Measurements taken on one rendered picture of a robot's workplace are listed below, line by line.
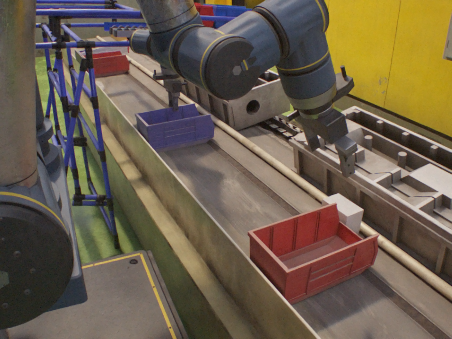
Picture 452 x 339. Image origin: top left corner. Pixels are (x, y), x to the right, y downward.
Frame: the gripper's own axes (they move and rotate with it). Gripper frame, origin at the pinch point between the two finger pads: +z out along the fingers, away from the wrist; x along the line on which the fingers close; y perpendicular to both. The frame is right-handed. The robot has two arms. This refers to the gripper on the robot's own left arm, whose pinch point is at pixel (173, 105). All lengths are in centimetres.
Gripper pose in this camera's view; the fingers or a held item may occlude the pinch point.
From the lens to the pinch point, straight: 206.1
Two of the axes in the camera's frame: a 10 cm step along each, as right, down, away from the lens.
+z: 0.0, 8.8, 4.8
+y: 8.9, -2.2, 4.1
